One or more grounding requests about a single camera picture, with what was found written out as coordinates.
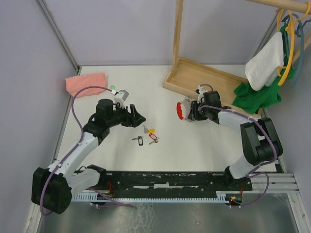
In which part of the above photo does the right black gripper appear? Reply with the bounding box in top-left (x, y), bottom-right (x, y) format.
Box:
top-left (187, 100), bottom-right (210, 121)

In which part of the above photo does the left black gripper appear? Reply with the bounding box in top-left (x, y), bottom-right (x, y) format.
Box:
top-left (107, 102), bottom-right (146, 128)

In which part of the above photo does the yellow tag key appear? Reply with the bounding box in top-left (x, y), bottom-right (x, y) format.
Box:
top-left (143, 125), bottom-right (155, 134)

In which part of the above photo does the red handled keyring holder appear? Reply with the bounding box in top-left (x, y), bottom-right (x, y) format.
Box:
top-left (176, 97), bottom-right (192, 122)

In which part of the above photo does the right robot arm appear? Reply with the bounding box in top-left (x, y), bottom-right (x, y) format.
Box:
top-left (188, 86), bottom-right (283, 190)

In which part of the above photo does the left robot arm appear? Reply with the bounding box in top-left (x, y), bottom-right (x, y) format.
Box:
top-left (31, 99), bottom-right (146, 216)

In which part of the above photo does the black tag key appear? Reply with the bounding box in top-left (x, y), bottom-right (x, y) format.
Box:
top-left (132, 135), bottom-right (143, 146)

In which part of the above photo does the red tag key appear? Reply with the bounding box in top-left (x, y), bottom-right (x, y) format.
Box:
top-left (149, 133), bottom-right (159, 145)

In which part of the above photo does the wooden clothes rack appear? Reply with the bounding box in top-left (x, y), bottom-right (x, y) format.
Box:
top-left (163, 0), bottom-right (311, 117)

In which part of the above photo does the green shirt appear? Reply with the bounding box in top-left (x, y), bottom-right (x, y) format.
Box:
top-left (233, 31), bottom-right (285, 114)

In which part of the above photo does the pink folded cloth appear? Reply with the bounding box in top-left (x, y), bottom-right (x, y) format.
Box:
top-left (65, 72), bottom-right (107, 98)

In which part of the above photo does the white towel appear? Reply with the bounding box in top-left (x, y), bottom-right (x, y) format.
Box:
top-left (245, 32), bottom-right (284, 91)

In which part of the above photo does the yellow hanger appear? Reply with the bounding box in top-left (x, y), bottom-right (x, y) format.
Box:
top-left (276, 8), bottom-right (308, 86)

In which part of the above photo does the teal hanger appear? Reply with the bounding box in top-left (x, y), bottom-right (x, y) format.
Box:
top-left (290, 18), bottom-right (311, 88)

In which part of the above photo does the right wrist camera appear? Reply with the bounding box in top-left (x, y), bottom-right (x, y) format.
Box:
top-left (195, 85), bottom-right (207, 103)

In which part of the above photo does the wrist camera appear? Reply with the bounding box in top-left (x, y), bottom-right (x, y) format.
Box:
top-left (195, 85), bottom-right (207, 103)
top-left (111, 90), bottom-right (129, 109)

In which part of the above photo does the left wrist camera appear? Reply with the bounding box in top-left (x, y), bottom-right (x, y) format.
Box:
top-left (111, 90), bottom-right (129, 109)

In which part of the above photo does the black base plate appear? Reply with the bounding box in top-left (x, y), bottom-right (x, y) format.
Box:
top-left (92, 171), bottom-right (253, 199)

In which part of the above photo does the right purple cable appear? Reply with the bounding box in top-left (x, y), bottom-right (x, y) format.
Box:
top-left (198, 83), bottom-right (277, 207)

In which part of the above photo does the purple cable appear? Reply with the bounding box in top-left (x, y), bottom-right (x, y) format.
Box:
top-left (198, 83), bottom-right (277, 207)
top-left (40, 86), bottom-right (117, 216)

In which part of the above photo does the white slotted cable duct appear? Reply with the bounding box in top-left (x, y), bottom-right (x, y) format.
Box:
top-left (71, 190), bottom-right (243, 202)

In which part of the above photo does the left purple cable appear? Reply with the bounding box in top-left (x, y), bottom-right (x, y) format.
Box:
top-left (40, 86), bottom-right (117, 216)

